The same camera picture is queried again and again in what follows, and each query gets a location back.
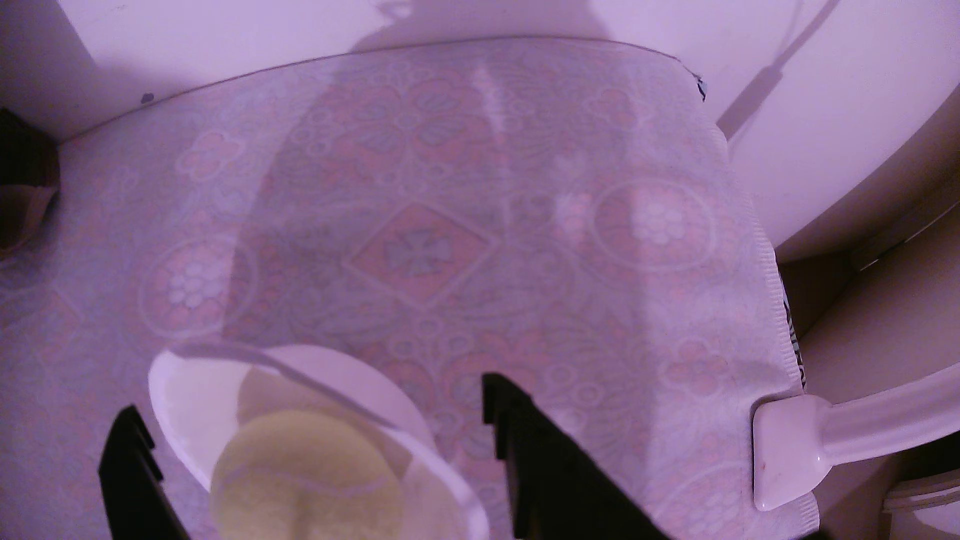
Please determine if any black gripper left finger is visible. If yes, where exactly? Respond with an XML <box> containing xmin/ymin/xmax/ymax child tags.
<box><xmin>98</xmin><ymin>405</ymin><xmax>190</xmax><ymax>540</ymax></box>

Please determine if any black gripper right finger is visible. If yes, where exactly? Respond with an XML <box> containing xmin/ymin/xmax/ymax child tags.
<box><xmin>481</xmin><ymin>372</ymin><xmax>673</xmax><ymax>540</ymax></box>

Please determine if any yellow tennis ball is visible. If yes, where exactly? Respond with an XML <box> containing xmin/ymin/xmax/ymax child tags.
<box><xmin>210</xmin><ymin>408</ymin><xmax>407</xmax><ymax>540</ymax></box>

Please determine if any white round bowl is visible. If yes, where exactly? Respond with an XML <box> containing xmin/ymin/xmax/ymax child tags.
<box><xmin>147</xmin><ymin>343</ymin><xmax>491</xmax><ymax>540</ymax></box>

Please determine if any pale patterned towel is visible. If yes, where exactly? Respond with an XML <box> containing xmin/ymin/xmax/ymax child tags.
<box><xmin>0</xmin><ymin>37</ymin><xmax>821</xmax><ymax>540</ymax></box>

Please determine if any dark brown object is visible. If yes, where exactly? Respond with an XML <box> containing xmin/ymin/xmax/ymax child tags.
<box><xmin>0</xmin><ymin>107</ymin><xmax>62</xmax><ymax>261</ymax></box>

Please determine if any white container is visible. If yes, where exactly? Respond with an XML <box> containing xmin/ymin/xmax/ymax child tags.
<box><xmin>882</xmin><ymin>468</ymin><xmax>960</xmax><ymax>540</ymax></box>

